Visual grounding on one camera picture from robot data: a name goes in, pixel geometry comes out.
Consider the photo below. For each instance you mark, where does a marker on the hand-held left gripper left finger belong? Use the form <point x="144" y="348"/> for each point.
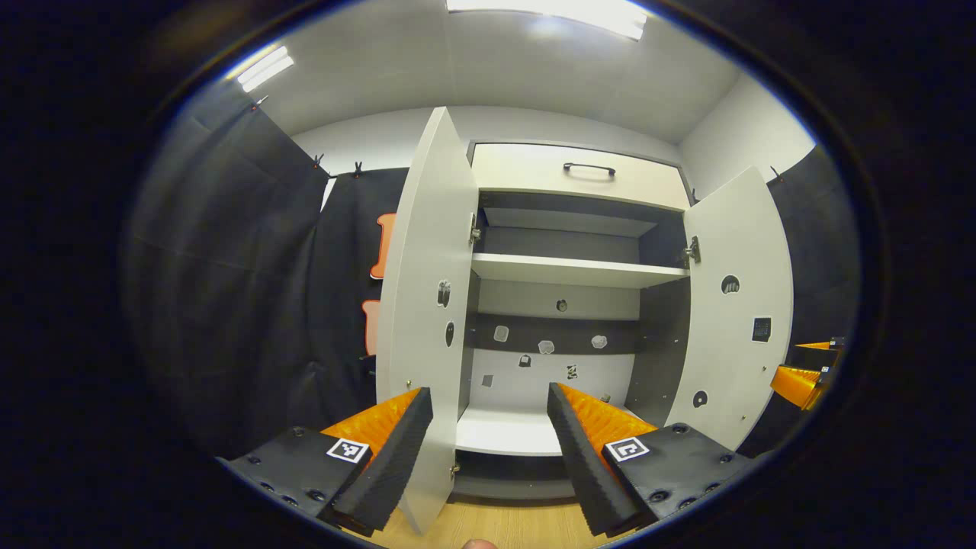
<point x="396" y="465"/>

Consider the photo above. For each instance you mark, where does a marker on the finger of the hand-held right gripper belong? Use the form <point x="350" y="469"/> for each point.
<point x="822" y="345"/>
<point x="797" y="383"/>

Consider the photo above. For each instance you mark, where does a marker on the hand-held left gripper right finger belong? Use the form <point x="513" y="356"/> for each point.
<point x="579" y="465"/>

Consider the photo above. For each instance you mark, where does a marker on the beige cabinet door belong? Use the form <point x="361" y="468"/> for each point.
<point x="427" y="252"/>
<point x="732" y="244"/>

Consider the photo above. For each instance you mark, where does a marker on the beige double-door shoe cabinet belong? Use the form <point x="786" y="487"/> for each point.
<point x="534" y="168"/>

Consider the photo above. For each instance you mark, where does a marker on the white cabinet shelf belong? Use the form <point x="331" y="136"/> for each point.
<point x="564" y="271"/>

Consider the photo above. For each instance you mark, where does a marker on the black backdrop cloth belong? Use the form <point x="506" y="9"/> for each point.
<point x="229" y="305"/>

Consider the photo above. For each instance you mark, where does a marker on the small ceiling light panel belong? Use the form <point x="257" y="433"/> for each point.
<point x="264" y="69"/>

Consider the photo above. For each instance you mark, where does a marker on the large ceiling light panel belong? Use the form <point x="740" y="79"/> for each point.
<point x="549" y="11"/>

